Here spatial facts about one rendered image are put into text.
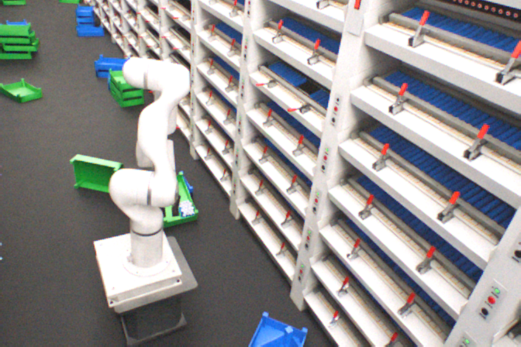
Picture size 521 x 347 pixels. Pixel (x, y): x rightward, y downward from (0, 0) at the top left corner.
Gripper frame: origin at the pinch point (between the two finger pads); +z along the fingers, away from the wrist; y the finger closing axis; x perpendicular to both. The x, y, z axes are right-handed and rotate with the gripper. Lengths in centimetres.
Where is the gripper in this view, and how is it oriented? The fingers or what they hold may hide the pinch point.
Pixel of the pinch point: (168, 214)
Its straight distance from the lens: 177.7
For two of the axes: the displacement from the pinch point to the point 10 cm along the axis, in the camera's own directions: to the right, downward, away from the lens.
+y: 7.4, -1.5, -6.6
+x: 6.7, 0.1, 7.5
